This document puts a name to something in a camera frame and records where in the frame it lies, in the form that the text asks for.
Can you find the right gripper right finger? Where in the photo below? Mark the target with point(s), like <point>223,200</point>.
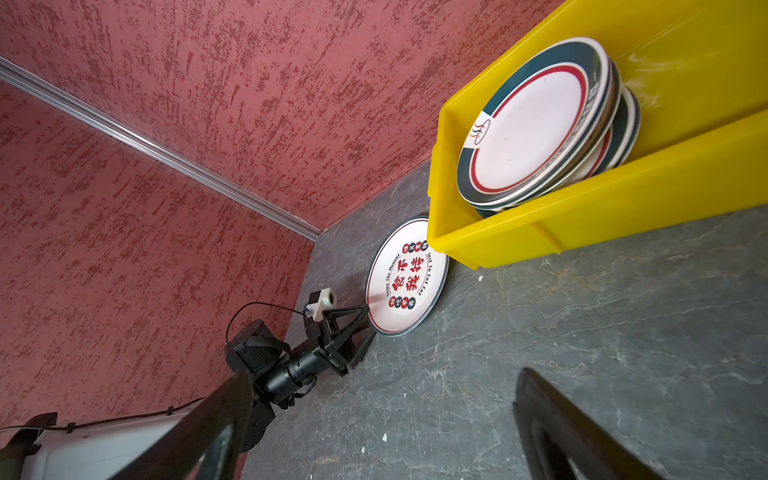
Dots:
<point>557,436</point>

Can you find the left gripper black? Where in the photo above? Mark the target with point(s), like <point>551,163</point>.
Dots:
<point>279,372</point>

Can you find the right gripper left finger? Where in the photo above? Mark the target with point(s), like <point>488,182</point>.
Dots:
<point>205,443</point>

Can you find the green red rim plate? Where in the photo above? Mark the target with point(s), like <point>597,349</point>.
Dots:
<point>622,134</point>

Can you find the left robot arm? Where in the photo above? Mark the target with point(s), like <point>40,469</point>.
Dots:
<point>43,449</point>

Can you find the yellow plastic bin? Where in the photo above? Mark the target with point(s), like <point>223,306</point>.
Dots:
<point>699,71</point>

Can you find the white plate red characters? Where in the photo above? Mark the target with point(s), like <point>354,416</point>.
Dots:
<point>406,279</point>

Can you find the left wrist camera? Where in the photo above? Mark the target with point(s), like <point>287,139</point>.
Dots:
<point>321,300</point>

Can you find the aluminium corner post left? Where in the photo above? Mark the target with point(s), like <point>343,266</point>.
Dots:
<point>59,99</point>

